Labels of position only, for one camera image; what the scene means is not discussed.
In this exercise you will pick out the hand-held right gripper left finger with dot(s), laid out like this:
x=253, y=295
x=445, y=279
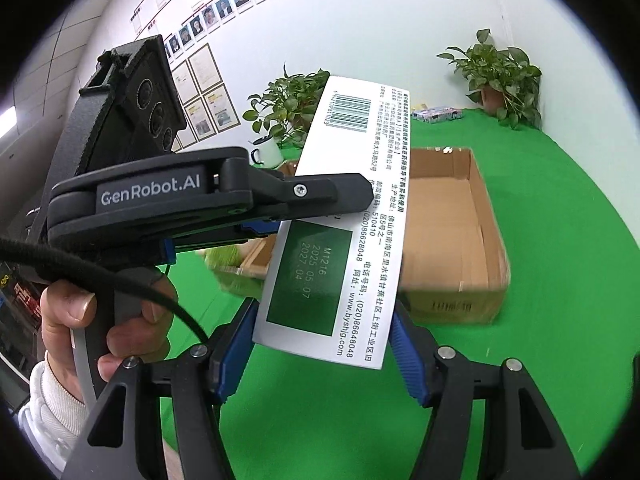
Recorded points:
x=235, y=355

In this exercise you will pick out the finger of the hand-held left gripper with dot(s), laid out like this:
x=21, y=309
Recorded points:
x=325, y=192
x=210, y=242

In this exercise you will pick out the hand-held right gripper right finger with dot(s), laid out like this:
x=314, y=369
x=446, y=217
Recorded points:
x=407, y=360

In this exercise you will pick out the narrow cardboard box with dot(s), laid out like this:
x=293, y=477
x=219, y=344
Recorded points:
x=257, y=260

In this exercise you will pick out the white and green medicine box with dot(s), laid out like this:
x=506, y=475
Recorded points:
x=310, y=280

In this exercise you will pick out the large cardboard box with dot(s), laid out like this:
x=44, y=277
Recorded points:
x=450, y=240

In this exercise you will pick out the person's left forearm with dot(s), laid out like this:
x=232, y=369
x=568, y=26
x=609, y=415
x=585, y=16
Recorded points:
x=45, y=410

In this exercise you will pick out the person's left hand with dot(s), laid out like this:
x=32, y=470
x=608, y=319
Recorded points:
x=60, y=320

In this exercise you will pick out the green plush toy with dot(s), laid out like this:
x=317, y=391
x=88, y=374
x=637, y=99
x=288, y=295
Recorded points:
x=240, y=285

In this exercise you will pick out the white enamel mug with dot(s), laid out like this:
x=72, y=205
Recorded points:
x=267, y=152

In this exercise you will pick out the potted green plant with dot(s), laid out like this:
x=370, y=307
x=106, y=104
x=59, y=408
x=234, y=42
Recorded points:
x=285, y=105
x=500, y=80

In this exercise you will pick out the group of framed certificates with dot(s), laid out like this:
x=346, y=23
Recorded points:
x=205, y=90

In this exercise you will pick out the pack of small cartons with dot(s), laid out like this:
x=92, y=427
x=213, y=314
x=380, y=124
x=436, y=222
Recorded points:
x=440, y=114

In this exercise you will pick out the green tablecloth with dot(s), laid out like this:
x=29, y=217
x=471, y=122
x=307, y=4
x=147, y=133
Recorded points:
x=550, y=260

